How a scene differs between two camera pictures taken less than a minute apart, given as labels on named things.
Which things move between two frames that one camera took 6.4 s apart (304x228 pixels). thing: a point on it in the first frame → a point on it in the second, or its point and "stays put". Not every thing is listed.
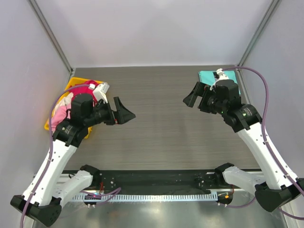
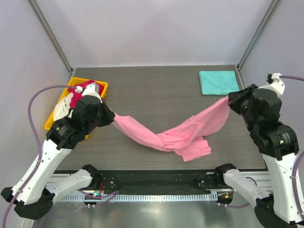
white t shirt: (67, 99) stays put
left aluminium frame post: (33, 3) stays put
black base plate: (157, 182) stays put
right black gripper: (202, 90) → (234, 97)
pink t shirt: (60, 113) → (189, 142)
